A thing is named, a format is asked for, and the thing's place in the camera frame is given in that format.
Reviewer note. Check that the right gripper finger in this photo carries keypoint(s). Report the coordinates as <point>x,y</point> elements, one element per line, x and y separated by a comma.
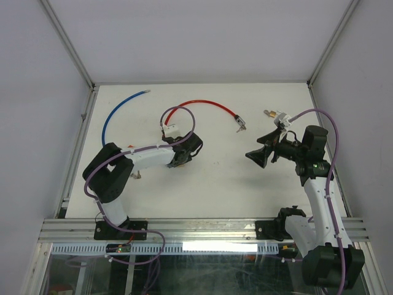
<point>271,137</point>
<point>260,156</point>

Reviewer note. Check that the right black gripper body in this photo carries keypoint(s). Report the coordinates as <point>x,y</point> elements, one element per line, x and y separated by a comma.
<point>288,149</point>

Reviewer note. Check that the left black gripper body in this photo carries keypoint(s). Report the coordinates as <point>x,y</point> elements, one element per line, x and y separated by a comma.
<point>187,160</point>

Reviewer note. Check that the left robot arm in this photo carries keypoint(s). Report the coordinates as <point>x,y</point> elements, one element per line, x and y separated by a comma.
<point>108,173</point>

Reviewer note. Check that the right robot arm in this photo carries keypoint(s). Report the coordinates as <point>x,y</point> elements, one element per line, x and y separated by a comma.
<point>329,259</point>

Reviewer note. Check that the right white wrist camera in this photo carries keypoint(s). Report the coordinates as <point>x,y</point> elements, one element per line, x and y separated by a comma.
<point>282,121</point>

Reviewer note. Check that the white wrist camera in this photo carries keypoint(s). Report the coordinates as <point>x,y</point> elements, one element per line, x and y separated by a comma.
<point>171,131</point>
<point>282,121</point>

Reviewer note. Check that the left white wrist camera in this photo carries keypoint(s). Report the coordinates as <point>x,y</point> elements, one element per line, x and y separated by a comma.
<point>171,131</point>

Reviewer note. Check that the red cable lock keys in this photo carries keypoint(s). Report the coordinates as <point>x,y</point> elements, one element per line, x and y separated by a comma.
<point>241,128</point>

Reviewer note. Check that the red cable lock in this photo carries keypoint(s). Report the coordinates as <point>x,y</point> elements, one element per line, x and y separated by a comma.
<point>209,112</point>

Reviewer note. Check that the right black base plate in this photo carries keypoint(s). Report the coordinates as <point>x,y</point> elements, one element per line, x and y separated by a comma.
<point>268,230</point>

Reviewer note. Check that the aluminium mounting rail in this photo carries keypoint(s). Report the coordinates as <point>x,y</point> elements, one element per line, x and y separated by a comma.
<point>174,230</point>

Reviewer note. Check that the white slotted cable duct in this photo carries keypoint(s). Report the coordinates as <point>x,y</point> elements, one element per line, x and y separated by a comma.
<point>182,248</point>

